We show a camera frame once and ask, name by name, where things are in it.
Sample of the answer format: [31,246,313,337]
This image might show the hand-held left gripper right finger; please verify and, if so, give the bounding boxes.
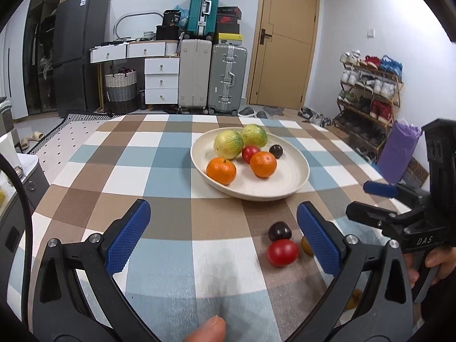
[296,201,416,342]

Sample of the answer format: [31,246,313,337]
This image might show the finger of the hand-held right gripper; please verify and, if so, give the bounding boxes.
[345,201,420,240]
[363,181,432,209]

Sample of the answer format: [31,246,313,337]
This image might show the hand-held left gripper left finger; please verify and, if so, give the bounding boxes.
[32,199,161,342]

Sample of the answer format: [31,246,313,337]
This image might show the red tomato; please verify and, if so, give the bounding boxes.
[242,145,260,164]
[266,239,299,268]

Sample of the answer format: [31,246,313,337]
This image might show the cream round plate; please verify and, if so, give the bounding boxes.
[190,126,310,202]

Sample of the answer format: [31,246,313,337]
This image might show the orange mandarin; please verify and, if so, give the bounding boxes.
[249,151,278,178]
[206,157,237,186]

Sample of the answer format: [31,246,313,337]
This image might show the yellow-green guava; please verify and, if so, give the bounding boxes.
[241,124,268,149]
[214,130,245,160]

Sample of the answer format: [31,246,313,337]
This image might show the person's right hand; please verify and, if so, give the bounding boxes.
[402,247,456,286]

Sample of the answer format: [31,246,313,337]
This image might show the person's left hand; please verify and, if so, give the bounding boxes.
[177,315,227,342]

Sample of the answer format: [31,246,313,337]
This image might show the brown doormat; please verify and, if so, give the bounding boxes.
[406,157,430,189]

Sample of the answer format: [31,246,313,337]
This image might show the purple bag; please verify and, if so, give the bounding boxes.
[376,119,423,186]

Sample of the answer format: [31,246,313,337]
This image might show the checked tablecloth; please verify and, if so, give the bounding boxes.
[7,113,428,342]

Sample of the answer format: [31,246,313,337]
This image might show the wooden shoe rack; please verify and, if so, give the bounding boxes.
[335,50,405,161]

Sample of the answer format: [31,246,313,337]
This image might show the pair of grey sneakers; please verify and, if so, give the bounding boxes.
[298,107,333,127]

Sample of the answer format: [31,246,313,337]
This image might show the rows of shoes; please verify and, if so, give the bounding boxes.
[337,50,404,154]

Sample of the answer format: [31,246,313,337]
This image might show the grey side cabinet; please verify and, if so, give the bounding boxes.
[0,157,50,257]

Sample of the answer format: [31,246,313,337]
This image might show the white dotted rug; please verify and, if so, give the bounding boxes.
[27,113,115,164]

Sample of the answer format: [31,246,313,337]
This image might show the beige sandals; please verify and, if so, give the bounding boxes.
[19,132,44,150]

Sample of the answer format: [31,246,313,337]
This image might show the grey slippers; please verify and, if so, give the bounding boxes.
[238,106,286,119]

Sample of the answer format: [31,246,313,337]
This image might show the wicker basket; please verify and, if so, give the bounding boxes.
[104,68,138,114]

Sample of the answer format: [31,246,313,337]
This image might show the wooden door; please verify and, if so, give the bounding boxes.
[248,0,319,109]

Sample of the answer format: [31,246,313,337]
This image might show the white drawer desk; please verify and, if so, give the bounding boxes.
[90,40,180,110]

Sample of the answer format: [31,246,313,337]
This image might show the beige suitcase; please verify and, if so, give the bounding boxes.
[178,38,213,114]

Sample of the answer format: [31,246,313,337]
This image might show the silver suitcase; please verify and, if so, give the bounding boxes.
[207,44,248,116]

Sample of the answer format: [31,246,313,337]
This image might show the dark wardrobe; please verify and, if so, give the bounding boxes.
[21,0,68,116]

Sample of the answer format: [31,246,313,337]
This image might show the dark grey refrigerator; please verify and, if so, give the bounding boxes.
[53,0,110,116]

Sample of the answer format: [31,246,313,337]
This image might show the black case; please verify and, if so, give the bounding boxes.
[156,25,179,41]

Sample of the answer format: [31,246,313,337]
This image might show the oval mirror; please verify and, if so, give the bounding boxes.
[114,11,162,41]

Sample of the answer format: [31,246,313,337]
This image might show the yellow and white shoe box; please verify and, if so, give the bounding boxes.
[216,33,244,45]

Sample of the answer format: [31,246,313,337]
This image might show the black bag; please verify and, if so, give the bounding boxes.
[163,9,182,27]

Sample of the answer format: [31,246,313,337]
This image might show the blue plastic bag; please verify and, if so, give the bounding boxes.
[173,4,189,27]

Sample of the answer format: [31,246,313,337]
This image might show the teal suitcase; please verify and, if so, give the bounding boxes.
[187,0,221,40]

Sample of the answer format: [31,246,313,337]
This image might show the black cable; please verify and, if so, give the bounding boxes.
[0,153,35,332]

